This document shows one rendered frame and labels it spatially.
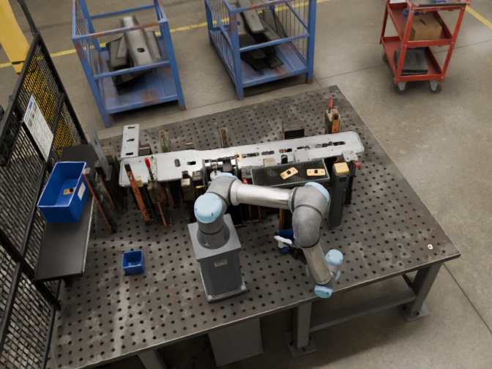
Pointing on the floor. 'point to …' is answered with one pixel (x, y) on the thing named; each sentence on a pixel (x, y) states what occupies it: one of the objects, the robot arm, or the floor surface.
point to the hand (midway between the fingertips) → (282, 228)
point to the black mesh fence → (31, 204)
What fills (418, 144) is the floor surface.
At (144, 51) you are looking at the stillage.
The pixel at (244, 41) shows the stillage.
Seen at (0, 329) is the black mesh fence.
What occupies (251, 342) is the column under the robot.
